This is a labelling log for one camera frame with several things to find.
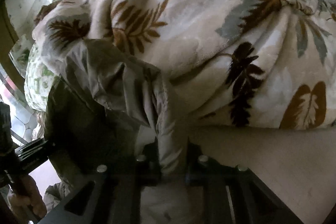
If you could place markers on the pink quilted bed mattress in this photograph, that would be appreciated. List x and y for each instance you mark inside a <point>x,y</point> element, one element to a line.
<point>298,166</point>

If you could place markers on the person's left hand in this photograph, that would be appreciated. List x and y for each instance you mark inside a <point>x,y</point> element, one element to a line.
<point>32,198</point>

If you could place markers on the leaf print fleece blanket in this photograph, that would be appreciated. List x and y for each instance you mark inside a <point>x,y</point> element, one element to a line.
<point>257,63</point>

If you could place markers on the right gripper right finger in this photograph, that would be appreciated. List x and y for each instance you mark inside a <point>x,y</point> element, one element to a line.
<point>233,194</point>

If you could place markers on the grey quilted puffer jacket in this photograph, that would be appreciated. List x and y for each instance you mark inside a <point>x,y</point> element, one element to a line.
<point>94,113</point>

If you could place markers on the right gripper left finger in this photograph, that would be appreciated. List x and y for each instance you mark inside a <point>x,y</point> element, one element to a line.
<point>112,196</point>

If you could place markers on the window with frame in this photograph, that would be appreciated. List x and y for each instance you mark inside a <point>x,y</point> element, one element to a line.
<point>23,119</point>

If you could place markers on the green white patterned pillow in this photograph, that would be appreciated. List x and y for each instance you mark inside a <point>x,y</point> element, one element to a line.
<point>38,81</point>

